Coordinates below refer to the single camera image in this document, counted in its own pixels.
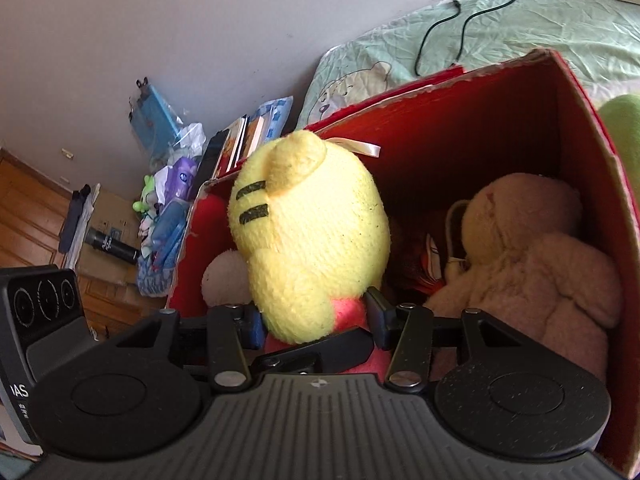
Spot white bunny plush blue ears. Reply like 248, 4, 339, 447
201, 250, 252, 308

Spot yellow bear plush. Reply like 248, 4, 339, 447
228, 130, 390, 352

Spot pink teddy bear plush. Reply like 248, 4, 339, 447
425, 174, 623, 379

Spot hanging dark clothes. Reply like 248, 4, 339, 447
58, 183, 101, 270

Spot black cylinder bottle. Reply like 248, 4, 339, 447
84, 228, 140, 266

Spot wooden wardrobe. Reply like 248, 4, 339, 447
1, 151, 165, 340

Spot small green figure toy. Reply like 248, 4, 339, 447
132, 174, 157, 217

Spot purple white package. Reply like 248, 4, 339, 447
154, 156, 198, 205

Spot black smartphone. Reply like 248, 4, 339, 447
189, 129, 229, 200

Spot red cardboard box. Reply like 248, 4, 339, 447
183, 50, 639, 479

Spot stack of books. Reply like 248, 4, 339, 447
213, 114, 268, 179

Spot green plush toy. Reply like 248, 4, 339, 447
598, 94, 640, 202

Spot green cartoon bed sheet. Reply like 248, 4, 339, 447
297, 0, 639, 128

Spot red tassel rope charm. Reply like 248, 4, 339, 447
411, 200, 470, 297

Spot blue plastic bag on wall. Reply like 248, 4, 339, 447
128, 77, 183, 162

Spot black charger cable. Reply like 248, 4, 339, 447
413, 0, 603, 78

